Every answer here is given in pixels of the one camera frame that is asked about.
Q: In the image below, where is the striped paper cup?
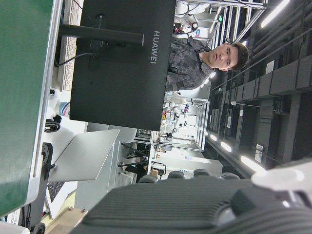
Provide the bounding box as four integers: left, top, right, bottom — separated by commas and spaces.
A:
54, 100, 72, 117

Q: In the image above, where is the coiled black cable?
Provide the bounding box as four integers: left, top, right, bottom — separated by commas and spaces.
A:
44, 114, 62, 134

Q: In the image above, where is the silver laptop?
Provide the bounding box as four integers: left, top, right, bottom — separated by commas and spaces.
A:
45, 128, 121, 203

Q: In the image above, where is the black monitor cable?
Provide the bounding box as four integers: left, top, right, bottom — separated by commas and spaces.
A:
53, 52, 98, 67

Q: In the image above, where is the black round bracket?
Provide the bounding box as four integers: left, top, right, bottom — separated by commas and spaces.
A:
40, 143, 57, 181

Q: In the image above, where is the white keyboard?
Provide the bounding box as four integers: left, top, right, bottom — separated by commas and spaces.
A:
57, 0, 85, 92

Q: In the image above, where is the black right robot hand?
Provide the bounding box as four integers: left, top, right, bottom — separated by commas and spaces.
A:
73, 160, 312, 234

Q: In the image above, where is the light wooden board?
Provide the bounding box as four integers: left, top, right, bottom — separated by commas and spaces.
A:
45, 207, 89, 234

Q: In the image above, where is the green conveyor belt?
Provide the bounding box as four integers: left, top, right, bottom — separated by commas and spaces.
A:
0, 0, 63, 218

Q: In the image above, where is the black Huawei monitor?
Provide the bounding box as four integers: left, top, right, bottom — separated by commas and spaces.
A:
58, 0, 177, 131

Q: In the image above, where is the person in grey patterned shirt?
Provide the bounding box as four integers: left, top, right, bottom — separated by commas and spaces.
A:
165, 36, 250, 92

